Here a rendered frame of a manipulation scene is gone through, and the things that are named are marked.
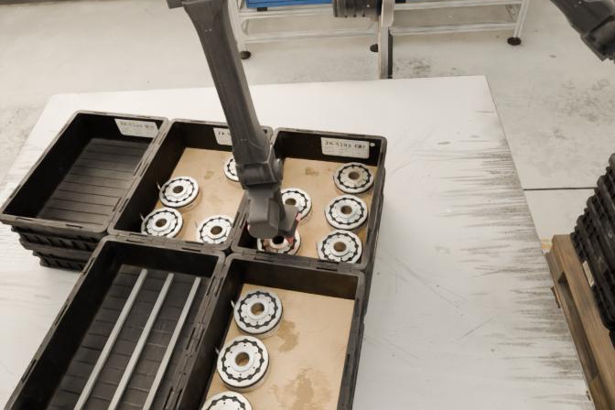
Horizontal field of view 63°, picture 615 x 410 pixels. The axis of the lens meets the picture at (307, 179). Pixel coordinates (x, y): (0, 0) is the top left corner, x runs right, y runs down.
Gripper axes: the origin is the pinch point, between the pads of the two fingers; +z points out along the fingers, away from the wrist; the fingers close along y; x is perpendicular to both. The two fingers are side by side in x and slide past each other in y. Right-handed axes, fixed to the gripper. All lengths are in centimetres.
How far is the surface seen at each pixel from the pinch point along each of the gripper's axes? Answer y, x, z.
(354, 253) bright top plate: 18.0, 0.7, 1.2
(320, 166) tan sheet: 2.1, 27.2, 5.2
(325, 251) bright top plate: 11.5, -0.6, 0.7
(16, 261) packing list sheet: -75, -15, 17
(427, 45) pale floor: 12, 209, 96
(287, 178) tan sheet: -5.3, 21.1, 5.0
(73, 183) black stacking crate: -63, 6, 5
